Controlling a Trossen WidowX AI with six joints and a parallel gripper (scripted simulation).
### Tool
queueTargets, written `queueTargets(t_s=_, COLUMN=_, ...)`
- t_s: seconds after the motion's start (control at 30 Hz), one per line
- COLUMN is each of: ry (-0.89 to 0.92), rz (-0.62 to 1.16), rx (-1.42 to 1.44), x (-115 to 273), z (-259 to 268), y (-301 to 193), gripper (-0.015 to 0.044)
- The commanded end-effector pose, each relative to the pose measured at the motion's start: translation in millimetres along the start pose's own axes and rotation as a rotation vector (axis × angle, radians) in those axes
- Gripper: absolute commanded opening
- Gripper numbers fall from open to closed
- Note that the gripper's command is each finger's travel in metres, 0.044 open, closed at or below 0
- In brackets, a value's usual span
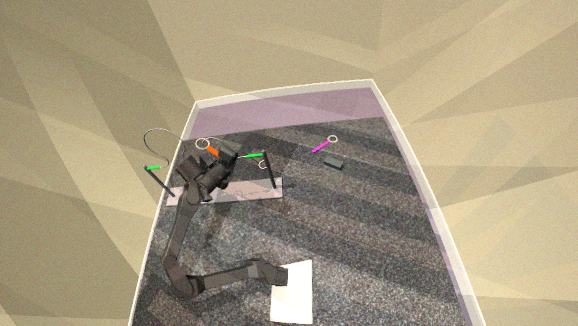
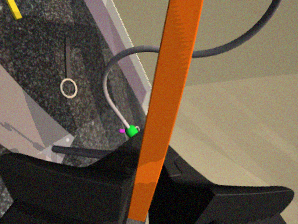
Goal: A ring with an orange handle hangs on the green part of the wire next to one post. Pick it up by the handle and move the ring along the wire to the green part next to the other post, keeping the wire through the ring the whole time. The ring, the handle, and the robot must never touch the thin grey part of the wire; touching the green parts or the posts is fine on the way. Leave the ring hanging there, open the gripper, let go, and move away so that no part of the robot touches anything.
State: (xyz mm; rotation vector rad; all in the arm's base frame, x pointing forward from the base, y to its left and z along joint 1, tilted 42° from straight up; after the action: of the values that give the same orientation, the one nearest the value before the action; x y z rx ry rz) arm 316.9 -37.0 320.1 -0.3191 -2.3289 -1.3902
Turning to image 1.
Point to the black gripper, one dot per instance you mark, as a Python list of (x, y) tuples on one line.
[(225, 166)]

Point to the orange handle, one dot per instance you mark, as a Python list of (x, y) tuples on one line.
[(207, 148)]

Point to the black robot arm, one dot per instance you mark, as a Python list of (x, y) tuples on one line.
[(186, 287)]

